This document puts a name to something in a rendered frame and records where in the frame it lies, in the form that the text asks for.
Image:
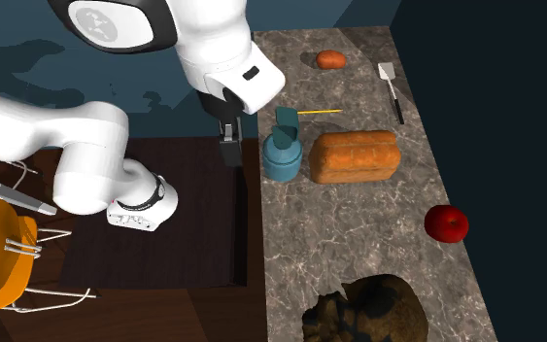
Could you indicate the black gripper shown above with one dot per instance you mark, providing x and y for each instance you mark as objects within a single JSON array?
[{"x": 216, "y": 108}]

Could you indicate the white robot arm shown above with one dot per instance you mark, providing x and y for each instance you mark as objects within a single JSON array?
[{"x": 93, "y": 142}]

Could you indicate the blue soap dispenser bottle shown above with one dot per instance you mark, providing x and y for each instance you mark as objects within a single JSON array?
[{"x": 281, "y": 161}]

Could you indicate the dark robot stand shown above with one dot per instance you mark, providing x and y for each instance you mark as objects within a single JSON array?
[{"x": 183, "y": 227}]

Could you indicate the yellow pencil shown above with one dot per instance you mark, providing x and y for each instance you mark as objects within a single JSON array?
[{"x": 319, "y": 112}]

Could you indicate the orange-brown bread loaf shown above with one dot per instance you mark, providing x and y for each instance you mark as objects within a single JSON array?
[{"x": 354, "y": 156}]

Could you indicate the brown potato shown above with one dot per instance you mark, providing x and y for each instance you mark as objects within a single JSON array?
[{"x": 331, "y": 59}]

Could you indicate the dark brown lumpy object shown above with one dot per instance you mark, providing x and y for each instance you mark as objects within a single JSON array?
[{"x": 372, "y": 308}]

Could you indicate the red apple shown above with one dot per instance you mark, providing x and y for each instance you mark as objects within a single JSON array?
[{"x": 446, "y": 223}]

